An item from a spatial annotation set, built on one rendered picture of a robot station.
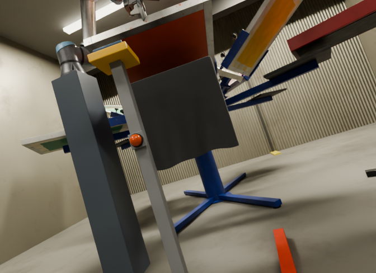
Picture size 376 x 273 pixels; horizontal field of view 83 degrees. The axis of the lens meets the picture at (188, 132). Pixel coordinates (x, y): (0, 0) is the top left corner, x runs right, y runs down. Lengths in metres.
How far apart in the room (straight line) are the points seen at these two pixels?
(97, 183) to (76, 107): 0.45
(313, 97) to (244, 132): 1.51
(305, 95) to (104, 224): 4.41
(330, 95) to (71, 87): 4.60
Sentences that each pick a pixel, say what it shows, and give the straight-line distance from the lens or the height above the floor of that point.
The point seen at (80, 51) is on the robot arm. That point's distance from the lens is 1.56.
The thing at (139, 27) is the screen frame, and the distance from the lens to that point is 1.05.
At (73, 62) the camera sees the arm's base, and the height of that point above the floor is 1.28.
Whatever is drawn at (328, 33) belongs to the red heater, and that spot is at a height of 1.02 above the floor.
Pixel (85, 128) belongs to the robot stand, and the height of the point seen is 0.86.
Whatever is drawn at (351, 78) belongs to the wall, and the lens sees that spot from 5.30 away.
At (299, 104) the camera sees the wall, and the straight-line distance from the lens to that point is 4.91.
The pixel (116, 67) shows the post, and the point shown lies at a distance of 0.77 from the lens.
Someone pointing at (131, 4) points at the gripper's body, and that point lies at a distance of 1.12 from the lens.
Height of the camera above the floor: 0.57
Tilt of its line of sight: 5 degrees up
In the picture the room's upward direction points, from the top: 18 degrees counter-clockwise
